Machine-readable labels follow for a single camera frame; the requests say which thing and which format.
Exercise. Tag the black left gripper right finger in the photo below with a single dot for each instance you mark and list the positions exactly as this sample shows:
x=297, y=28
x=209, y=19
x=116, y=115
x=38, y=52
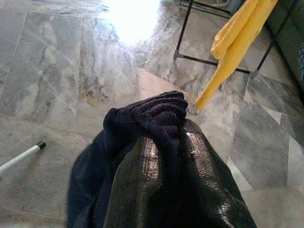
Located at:
x=209, y=190

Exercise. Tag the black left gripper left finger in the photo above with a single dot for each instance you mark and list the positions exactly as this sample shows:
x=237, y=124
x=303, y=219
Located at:
x=142, y=185

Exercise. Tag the black metal clothes rack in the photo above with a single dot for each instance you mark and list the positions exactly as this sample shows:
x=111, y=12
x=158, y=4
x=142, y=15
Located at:
x=183, y=28

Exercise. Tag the yellow shirt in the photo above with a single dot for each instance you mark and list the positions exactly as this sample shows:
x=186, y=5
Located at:
x=232, y=47

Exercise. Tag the navy garment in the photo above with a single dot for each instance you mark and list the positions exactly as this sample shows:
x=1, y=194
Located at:
x=154, y=109

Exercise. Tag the light blue folding table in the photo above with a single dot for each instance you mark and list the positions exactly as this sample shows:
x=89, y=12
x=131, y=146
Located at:
x=23, y=155

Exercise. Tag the green leather sofa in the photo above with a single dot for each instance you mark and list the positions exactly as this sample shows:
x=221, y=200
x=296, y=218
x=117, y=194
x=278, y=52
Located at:
x=292, y=35

